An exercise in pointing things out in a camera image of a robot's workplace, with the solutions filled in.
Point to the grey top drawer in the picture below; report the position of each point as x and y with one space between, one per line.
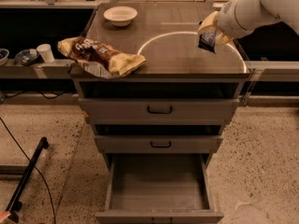
159 111

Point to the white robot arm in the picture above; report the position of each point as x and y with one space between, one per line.
239 18

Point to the small dark blue bowl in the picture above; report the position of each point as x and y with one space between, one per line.
27 57

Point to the grey side shelf rail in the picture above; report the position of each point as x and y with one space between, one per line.
57 70

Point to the brown yellow chip bag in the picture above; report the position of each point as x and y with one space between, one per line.
98 58

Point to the white ceramic bowl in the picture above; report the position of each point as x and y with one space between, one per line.
120 16

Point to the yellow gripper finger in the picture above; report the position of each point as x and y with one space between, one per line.
209 24
222 39

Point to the grey open bottom drawer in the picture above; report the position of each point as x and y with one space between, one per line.
158 189

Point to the blue bowl at edge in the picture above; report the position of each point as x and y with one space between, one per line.
3 56

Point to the grey middle drawer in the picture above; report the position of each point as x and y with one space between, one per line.
158 143

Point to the white paper cup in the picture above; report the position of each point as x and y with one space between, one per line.
46 53

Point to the grey drawer cabinet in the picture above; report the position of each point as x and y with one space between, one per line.
165 33

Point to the black metal stand leg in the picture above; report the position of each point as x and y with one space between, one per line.
14 204

